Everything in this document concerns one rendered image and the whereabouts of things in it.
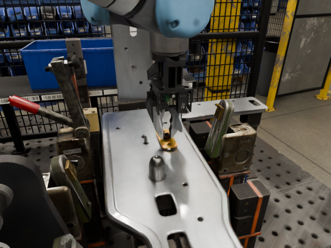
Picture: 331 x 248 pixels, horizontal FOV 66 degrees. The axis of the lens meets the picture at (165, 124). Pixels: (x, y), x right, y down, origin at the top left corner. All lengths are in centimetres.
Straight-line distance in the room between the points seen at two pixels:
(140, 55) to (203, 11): 52
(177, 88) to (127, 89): 37
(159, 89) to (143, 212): 23
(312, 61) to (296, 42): 44
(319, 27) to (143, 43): 287
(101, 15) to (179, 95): 21
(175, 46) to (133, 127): 29
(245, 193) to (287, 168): 62
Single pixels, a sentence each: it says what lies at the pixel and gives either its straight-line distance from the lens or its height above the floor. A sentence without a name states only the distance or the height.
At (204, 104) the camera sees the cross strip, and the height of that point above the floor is 100.
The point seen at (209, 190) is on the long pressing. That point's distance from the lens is 50.
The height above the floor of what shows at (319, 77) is 31.
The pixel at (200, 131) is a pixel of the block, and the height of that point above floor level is 98.
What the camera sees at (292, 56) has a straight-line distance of 330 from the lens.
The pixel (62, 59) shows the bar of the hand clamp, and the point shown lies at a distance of 55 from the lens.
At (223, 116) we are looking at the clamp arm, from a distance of 56.
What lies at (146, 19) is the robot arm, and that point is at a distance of 31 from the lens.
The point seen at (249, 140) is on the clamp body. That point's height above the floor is 102.
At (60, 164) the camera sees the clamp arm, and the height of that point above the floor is 111.
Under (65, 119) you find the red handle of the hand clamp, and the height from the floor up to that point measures 109.
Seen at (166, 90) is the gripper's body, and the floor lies 116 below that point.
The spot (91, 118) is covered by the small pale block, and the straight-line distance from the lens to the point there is 65.
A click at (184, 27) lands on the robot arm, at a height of 130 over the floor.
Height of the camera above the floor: 134
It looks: 29 degrees down
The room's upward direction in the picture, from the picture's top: straight up
